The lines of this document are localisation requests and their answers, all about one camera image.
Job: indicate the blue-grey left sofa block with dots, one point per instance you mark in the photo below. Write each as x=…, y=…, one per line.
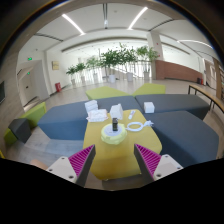
x=69, y=121

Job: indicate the dark grey rear sofa block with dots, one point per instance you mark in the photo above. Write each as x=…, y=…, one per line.
x=175, y=102

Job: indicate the potted plant white pot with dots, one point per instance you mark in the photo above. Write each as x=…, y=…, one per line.
x=109, y=60
x=128, y=59

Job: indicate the green right rear ottoman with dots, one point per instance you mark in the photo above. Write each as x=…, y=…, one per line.
x=149, y=88

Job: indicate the dark grey side stool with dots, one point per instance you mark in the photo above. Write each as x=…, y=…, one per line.
x=21, y=129

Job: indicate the green side bench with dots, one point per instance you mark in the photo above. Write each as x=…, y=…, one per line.
x=33, y=116

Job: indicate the green left rear ottoman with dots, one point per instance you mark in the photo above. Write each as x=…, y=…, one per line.
x=104, y=92

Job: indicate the white tissue pack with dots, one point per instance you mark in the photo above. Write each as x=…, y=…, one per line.
x=99, y=115

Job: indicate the wooden bench with black frame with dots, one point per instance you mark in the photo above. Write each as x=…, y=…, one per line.
x=214, y=101

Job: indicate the white small remote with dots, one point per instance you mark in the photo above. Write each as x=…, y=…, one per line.
x=131, y=114

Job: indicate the yellow upholstered table block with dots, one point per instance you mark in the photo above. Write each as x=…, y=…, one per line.
x=118, y=161

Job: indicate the dark grey right sofa block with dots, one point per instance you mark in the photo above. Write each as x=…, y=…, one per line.
x=185, y=137

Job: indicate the pale yellow round socket base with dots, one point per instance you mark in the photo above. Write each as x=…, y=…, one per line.
x=109, y=136

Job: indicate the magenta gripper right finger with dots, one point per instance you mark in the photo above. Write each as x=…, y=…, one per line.
x=154, y=166

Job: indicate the dark grey sofa block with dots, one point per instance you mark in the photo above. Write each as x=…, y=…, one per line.
x=185, y=137
x=175, y=102

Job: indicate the red fire extinguisher box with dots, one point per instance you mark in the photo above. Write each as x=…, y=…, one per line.
x=58, y=87

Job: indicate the green ottoman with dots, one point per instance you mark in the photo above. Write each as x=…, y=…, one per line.
x=149, y=88
x=104, y=92

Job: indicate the potted plant white pot centre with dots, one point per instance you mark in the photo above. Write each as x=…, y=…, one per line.
x=109, y=60

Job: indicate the white cube box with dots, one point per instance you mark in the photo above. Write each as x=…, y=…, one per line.
x=149, y=107

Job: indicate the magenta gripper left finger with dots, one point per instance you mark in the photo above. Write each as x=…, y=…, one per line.
x=76, y=167

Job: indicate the potted plant white pot right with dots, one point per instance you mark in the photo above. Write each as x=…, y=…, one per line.
x=128, y=59

